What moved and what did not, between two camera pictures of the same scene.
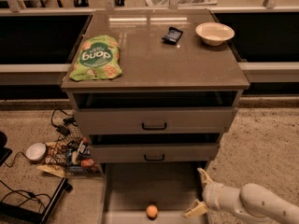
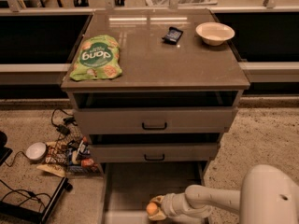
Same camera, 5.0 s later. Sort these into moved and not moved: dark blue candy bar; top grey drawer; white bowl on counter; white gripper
Moved: white gripper
Not moved: dark blue candy bar; top grey drawer; white bowl on counter
